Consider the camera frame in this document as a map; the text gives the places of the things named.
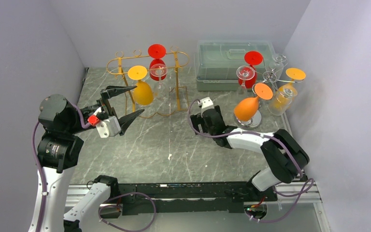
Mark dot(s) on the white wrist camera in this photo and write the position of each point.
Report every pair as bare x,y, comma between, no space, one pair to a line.
108,128
205,104

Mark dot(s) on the clear stemless glass front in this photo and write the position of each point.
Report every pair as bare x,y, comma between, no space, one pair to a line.
277,64

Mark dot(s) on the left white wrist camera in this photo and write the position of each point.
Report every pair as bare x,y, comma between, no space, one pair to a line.
108,128

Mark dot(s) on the tall clear flute glass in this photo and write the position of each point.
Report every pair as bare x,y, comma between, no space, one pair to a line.
246,78

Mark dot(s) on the red goblet back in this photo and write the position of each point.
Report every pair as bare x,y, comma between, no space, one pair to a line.
157,52

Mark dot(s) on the orange goblet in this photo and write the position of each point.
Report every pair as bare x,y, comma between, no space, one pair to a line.
247,108

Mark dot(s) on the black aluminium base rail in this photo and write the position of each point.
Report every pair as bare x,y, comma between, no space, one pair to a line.
233,197

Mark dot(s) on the clear plastic storage box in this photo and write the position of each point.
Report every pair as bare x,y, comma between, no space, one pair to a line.
217,61

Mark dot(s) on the yellow goblet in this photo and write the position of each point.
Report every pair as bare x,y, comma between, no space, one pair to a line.
296,76
142,94

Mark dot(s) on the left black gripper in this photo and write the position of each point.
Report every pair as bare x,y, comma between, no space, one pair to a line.
110,91

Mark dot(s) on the clear ribbed wine glass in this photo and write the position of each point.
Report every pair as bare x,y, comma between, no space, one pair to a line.
281,101

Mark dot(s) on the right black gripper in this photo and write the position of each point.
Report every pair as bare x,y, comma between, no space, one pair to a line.
197,119

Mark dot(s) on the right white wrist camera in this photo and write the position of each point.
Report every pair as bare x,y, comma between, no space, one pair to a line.
205,104

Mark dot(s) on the red goblet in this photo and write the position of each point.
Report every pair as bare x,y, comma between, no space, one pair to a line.
157,52
253,58

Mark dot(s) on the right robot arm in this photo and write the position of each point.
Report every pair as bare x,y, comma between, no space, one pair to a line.
284,156

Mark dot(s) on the gold wire glass rack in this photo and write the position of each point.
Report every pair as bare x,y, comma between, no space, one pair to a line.
175,61

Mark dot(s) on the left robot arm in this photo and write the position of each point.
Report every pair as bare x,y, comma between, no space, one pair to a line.
56,157

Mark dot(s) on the silver wire glass rack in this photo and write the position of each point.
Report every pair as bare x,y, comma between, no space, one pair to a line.
269,79

